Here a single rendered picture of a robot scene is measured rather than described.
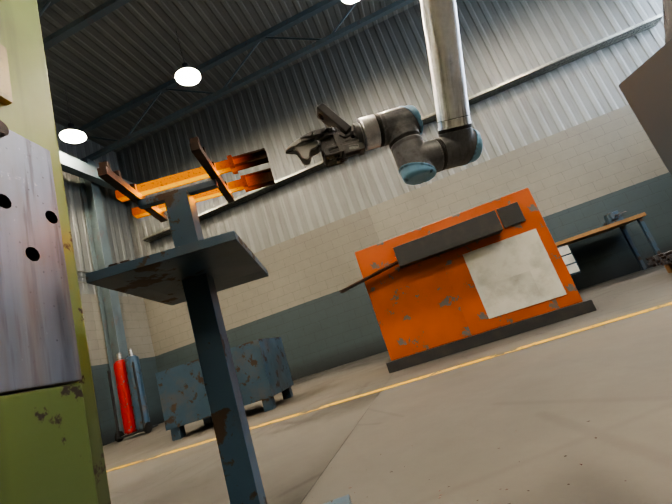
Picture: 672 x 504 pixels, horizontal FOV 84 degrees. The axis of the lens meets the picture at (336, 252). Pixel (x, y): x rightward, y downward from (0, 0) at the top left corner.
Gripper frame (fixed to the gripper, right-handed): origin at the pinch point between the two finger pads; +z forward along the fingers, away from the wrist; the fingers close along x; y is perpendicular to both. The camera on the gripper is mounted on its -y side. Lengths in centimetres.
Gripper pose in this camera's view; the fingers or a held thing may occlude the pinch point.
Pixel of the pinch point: (288, 148)
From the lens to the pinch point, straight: 107.1
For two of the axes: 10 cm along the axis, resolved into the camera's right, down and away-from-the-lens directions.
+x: -0.1, 2.5, 9.7
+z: -9.5, 2.9, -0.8
